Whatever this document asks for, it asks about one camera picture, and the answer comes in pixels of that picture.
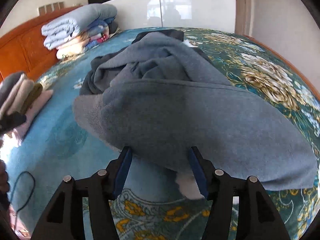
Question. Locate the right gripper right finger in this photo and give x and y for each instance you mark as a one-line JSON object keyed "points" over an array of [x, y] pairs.
{"points": [[258, 217]]}

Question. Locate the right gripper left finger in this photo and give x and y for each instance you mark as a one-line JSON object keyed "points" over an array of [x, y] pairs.
{"points": [[63, 215]]}

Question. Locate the grey-blue sweatshirt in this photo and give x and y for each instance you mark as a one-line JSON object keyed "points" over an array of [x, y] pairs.
{"points": [[169, 98]]}

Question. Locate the operator hand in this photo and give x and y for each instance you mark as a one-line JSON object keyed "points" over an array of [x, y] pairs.
{"points": [[4, 185]]}

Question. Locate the beige fuzzy folded garment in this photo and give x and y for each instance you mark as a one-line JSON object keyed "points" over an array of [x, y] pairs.
{"points": [[15, 89]]}

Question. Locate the pink folded garment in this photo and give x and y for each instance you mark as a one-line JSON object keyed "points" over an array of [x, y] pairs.
{"points": [[20, 132]]}

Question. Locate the orange wooden headboard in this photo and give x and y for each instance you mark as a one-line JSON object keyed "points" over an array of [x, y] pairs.
{"points": [[22, 48]]}

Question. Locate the light blue folded quilt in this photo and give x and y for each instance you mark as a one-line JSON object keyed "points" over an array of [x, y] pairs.
{"points": [[70, 25]]}

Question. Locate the colourful folded blanket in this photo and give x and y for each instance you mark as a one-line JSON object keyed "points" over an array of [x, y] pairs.
{"points": [[98, 32]]}

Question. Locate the dark navy fleece garment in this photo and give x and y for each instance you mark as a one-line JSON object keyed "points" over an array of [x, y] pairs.
{"points": [[99, 77]]}

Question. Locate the white and black wardrobe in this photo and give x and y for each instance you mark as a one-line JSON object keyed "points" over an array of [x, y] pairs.
{"points": [[211, 14]]}

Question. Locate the wall switch panel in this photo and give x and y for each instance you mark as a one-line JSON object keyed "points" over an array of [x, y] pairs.
{"points": [[49, 8]]}

